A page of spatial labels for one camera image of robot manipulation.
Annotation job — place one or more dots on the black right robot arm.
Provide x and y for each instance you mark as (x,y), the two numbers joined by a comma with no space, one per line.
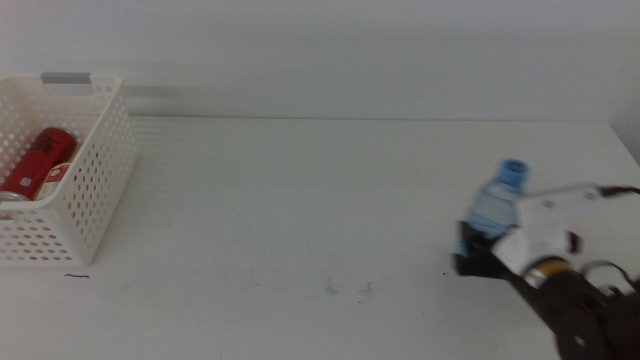
(575,320)

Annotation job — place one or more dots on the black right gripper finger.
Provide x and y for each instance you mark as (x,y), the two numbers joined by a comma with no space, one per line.
(475,235)

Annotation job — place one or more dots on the small water bottle blue cap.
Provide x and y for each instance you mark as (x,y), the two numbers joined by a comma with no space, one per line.
(495,205)

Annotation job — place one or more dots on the yellow tea bottle white cap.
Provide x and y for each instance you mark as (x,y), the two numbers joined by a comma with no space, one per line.
(55,177)

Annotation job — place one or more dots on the red soda can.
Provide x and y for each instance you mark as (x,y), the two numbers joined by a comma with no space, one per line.
(40,160)

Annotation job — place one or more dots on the white perforated plastic basket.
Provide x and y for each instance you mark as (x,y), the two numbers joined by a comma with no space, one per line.
(100,175)

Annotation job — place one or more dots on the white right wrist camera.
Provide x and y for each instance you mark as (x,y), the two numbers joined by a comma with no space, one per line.
(540,225)

